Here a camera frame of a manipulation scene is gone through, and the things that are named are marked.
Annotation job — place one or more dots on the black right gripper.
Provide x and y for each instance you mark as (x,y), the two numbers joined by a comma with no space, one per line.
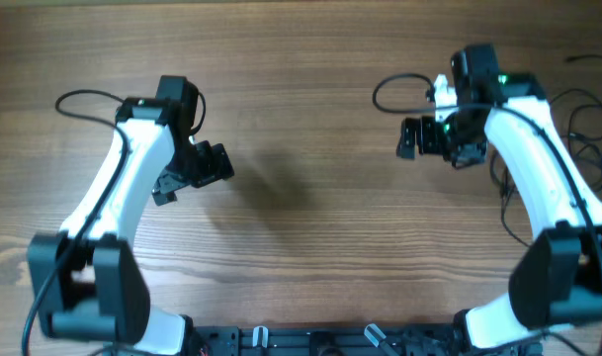
(426,126)

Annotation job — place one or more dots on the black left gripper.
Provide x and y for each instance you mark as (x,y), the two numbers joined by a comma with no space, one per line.
(215,166)

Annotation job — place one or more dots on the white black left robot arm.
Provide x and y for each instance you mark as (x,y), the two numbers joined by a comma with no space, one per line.
(87,284)

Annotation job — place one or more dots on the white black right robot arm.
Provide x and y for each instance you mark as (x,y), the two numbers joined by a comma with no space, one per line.
(558,282)

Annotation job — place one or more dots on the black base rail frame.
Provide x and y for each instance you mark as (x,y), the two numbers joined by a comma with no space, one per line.
(431,339)

